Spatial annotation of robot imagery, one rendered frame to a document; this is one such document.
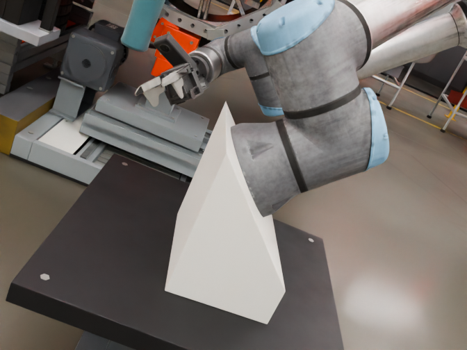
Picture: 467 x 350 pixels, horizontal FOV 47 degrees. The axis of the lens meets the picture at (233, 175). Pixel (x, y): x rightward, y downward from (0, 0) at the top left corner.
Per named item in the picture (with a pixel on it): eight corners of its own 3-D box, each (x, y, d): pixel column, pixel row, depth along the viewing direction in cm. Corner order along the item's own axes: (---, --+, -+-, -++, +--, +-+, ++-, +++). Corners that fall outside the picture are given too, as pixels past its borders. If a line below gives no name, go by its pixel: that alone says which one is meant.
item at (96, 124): (215, 153, 230) (223, 133, 227) (206, 186, 197) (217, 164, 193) (105, 107, 225) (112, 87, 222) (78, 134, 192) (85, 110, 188)
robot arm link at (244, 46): (290, 59, 141) (249, 71, 148) (274, 17, 137) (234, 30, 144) (276, 70, 134) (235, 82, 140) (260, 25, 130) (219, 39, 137)
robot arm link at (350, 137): (312, 203, 100) (404, 171, 98) (282, 120, 94) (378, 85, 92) (303, 175, 114) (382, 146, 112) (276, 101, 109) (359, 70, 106)
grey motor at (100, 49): (119, 103, 236) (145, 29, 224) (90, 132, 198) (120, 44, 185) (80, 87, 235) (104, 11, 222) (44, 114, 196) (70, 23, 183)
